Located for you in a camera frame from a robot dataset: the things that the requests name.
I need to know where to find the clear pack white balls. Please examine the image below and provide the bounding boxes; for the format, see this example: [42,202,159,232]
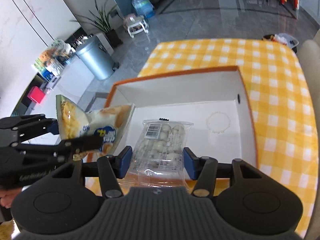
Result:
[122,119,194,188]

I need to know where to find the white gloved hand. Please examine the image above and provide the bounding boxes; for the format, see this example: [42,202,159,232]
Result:
[0,187,22,209]

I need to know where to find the red box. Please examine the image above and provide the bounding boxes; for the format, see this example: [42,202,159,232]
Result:
[27,86,46,103]

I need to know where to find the toys on cabinet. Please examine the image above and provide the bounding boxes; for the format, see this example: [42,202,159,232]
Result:
[34,38,75,81]

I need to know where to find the orange cardboard box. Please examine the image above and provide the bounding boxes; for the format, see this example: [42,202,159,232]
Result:
[105,66,258,166]

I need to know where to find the silver trash can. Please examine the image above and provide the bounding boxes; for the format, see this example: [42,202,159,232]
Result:
[75,35,119,80]

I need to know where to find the yellow checkered tablecloth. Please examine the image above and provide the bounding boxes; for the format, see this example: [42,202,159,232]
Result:
[136,38,318,237]

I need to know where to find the potted green plant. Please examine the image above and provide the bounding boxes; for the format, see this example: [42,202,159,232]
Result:
[72,0,123,49]

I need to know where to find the small white stool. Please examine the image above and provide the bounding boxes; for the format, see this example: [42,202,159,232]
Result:
[123,14,149,38]

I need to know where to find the blue water jug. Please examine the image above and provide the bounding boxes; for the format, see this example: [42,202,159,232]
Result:
[132,0,155,18]

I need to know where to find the small waste bin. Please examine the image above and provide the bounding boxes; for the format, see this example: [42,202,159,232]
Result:
[262,33,299,53]

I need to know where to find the grey sofa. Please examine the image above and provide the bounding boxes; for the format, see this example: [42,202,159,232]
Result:
[297,28,320,100]

